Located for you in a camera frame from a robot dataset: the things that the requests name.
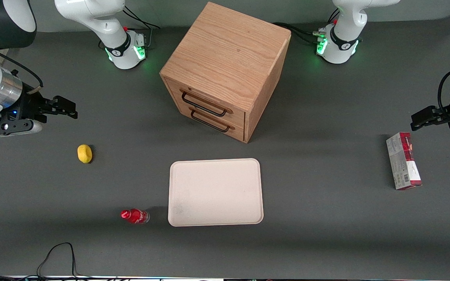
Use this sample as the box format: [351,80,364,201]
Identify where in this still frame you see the black cable at table edge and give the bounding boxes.
[0,242,93,281]

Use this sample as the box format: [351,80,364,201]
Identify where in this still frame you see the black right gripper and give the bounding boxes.
[13,91,78,119]

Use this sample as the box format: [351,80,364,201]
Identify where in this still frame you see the beige plastic tray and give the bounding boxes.
[168,158,264,227]

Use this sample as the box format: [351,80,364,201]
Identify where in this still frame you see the wooden drawer cabinet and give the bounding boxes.
[159,2,292,144]

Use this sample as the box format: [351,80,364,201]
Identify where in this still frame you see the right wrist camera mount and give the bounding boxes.
[0,118,43,138]

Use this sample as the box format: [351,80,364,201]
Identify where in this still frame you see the black left arm base cables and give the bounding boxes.
[273,8,341,46]

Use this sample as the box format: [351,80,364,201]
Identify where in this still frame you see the yellow lemon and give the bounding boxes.
[77,144,93,164]

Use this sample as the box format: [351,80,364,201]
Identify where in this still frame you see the black metal drawer handle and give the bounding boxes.
[179,89,234,117]
[189,107,236,133]

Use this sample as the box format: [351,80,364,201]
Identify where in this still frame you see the black right arm base cables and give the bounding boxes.
[99,5,161,50]

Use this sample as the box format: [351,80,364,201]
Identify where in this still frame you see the wooden drawer front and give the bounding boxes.
[173,102,246,142]
[165,77,246,126]

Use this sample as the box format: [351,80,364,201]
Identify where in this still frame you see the red and white carton box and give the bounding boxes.
[386,132,423,191]

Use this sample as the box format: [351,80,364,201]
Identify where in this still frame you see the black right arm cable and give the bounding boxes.
[0,38,44,88]

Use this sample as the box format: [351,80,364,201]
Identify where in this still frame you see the red coke bottle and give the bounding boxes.
[120,208,150,225]

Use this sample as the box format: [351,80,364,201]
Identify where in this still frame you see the black arm base cables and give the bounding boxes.
[99,5,161,50]
[273,8,341,46]

